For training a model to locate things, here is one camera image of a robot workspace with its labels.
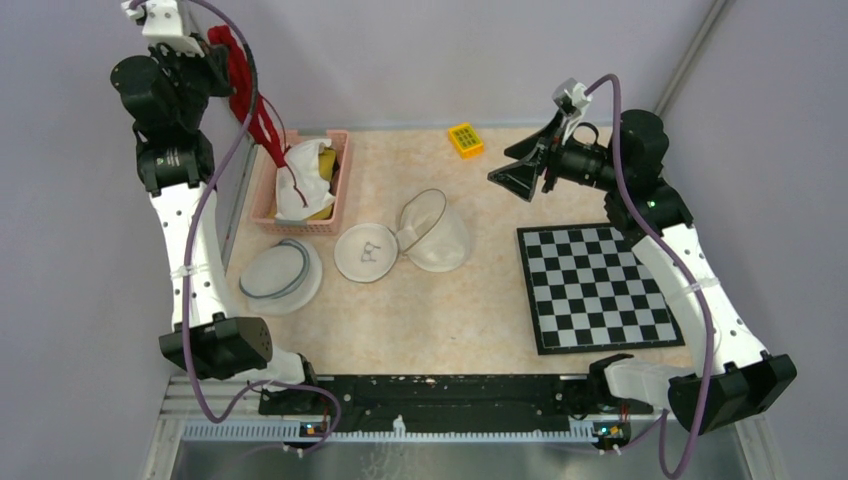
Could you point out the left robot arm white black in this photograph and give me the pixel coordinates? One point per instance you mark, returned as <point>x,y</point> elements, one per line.
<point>167,92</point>

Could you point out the aluminium front rail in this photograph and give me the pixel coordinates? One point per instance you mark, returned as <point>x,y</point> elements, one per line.
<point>245,423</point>

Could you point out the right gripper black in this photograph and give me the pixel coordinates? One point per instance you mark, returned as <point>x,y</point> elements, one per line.
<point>519,178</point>

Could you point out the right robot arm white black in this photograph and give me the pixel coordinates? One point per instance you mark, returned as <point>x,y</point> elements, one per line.
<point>738,377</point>

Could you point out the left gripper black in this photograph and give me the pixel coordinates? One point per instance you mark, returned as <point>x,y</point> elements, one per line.
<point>212,63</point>

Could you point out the white bra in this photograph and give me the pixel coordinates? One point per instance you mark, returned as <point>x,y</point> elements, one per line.
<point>301,182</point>

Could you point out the black white checkerboard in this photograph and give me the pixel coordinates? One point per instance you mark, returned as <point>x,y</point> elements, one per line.
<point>587,292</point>

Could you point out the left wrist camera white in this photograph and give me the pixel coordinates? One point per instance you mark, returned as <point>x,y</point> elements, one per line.
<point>164,22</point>

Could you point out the pink plastic basket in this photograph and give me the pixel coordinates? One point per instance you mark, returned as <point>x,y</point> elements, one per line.
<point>312,201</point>

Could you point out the yellow toy brick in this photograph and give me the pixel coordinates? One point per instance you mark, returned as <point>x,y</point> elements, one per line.
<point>465,140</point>

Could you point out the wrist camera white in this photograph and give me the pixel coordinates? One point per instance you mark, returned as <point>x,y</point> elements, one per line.
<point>164,22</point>
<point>572,100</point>

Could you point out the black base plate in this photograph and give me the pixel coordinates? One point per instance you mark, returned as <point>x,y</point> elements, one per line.
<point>441,403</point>

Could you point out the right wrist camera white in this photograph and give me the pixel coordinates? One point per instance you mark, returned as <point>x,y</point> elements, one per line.
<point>572,100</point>

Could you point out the red bra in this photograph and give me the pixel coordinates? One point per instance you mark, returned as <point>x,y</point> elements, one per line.
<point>266,127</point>

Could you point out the yellow bra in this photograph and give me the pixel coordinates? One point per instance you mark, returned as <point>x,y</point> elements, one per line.
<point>326,172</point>

